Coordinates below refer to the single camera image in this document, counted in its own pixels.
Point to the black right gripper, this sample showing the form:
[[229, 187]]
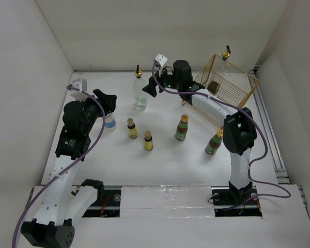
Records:
[[151, 88]]

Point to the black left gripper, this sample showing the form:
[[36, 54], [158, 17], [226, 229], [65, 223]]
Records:
[[109, 98]]

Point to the tall glass cruet gold spout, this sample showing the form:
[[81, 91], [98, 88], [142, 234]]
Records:
[[139, 95]]

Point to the short glass cruet gold spout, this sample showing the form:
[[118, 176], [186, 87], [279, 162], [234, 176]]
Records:
[[218, 70]]

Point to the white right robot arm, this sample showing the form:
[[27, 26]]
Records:
[[239, 128]]

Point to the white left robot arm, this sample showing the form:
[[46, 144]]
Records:
[[53, 225]]

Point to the white bottle blue label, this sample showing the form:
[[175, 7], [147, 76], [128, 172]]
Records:
[[110, 122]]

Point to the small brown bottle yellow label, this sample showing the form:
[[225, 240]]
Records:
[[132, 131]]

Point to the red sauce bottle yellow cap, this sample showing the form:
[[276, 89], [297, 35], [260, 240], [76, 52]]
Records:
[[182, 128]]

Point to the small brown bottle cork cap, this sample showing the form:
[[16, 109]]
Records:
[[148, 144]]

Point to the red sauce bottle green label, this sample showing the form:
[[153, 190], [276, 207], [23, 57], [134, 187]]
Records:
[[215, 142]]

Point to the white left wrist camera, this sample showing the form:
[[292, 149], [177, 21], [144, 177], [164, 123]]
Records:
[[78, 85]]

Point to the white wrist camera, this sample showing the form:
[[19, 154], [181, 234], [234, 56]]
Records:
[[160, 60], [78, 85]]

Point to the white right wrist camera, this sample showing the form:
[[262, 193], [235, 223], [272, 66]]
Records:
[[160, 60]]

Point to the gold wire basket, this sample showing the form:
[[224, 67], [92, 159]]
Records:
[[237, 85]]

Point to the black mounting rail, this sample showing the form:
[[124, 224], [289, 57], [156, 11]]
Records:
[[169, 202]]

